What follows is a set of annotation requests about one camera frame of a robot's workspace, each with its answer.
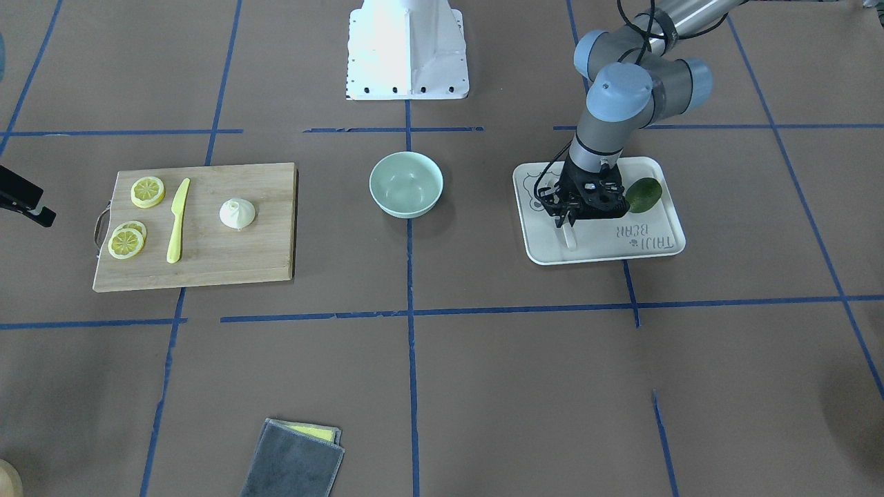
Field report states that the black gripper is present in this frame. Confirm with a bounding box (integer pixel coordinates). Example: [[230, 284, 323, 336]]
[[536, 160, 628, 228]]

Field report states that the white ceramic spoon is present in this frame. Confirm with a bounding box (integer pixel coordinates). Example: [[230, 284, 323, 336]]
[[561, 221, 577, 251]]

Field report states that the white steamed bun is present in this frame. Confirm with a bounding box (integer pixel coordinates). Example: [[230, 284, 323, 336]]
[[218, 197, 257, 231]]

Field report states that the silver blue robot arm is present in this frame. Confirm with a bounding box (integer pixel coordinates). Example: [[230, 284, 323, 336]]
[[533, 1, 739, 228]]

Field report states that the mint green bowl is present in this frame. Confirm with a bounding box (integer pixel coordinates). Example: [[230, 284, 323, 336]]
[[369, 151, 444, 219]]

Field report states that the green avocado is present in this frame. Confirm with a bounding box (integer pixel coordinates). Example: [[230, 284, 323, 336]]
[[624, 177, 663, 214]]

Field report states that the white rectangular tray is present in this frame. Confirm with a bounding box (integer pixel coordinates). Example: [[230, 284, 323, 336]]
[[512, 157, 687, 266]]

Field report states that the bamboo cutting board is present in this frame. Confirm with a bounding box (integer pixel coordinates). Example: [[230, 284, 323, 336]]
[[93, 162, 297, 293]]

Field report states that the grey yellow sponge cloth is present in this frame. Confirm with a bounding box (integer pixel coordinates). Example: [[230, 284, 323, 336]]
[[240, 418, 345, 496]]

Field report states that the yellow plastic knife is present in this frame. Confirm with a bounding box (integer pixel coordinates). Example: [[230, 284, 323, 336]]
[[165, 178, 191, 264]]

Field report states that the lemon slice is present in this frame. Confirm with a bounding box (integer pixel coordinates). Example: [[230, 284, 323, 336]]
[[130, 176, 166, 208], [113, 220, 148, 238], [107, 228, 145, 259]]

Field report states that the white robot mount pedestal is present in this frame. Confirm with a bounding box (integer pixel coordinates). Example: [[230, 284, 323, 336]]
[[345, 1, 470, 101]]

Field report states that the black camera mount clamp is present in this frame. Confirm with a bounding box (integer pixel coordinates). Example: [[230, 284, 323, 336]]
[[1, 166, 57, 228]]

